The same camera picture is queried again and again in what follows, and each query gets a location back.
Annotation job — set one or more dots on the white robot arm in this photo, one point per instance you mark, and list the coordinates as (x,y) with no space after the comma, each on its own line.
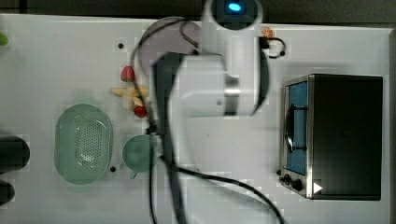
(228,76)

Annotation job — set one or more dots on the green oval strainer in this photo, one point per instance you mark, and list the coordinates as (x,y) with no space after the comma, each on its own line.
(83,144)

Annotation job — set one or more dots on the red strawberry toy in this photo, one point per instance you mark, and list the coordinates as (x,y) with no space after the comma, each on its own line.
(140,111)

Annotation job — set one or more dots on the peeled banana toy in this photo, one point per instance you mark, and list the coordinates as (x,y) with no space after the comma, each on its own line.
(131,97)

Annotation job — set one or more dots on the green measuring cup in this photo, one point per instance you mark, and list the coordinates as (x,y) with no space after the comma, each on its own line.
(137,155)

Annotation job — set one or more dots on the pink strawberry toy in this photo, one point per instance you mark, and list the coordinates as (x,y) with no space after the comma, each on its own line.
(127,74)

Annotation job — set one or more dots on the grey round plate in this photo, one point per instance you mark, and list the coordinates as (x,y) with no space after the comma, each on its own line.
(171,34)

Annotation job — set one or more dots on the silver toaster oven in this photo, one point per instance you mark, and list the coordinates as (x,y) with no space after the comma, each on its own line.
(332,137)

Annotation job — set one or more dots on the black pot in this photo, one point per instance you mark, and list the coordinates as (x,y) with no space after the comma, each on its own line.
(14,153)

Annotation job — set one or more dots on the green lime toy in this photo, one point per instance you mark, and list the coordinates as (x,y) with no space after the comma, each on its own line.
(3,40)

